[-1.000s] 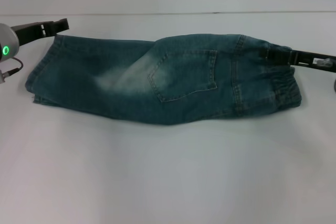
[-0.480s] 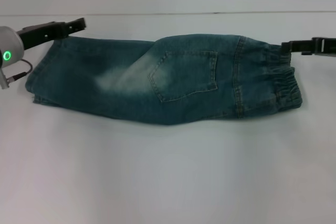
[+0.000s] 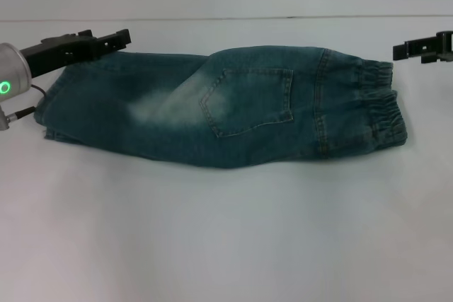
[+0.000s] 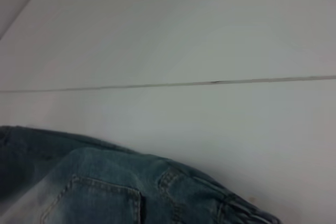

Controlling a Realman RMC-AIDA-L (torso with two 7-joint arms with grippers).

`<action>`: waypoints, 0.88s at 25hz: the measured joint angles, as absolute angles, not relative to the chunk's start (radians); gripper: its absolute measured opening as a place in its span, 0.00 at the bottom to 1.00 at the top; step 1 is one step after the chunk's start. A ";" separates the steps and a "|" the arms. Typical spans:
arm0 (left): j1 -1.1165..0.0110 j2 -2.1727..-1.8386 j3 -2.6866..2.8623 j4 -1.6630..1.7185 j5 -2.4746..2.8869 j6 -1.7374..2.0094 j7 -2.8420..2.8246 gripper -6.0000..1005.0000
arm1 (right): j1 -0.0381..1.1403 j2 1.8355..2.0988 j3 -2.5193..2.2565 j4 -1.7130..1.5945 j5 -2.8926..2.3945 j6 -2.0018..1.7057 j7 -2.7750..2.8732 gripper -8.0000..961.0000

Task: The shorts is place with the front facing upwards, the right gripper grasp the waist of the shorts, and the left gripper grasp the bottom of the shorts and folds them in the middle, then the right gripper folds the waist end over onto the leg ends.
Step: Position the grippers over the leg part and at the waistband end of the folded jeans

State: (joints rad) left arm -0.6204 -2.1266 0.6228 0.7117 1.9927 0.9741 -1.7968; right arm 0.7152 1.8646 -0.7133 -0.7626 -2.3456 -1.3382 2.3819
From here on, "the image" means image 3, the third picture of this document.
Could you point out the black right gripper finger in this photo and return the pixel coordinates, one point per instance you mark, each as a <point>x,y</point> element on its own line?
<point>414,49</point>

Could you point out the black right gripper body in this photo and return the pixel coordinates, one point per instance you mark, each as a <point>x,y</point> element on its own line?
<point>444,47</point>

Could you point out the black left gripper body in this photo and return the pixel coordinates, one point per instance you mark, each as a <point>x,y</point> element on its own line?
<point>60,54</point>

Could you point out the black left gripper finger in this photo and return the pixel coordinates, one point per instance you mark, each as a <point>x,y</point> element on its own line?
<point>115,42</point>

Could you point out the blue denim shorts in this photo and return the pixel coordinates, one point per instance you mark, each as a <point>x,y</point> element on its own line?
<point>226,118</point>

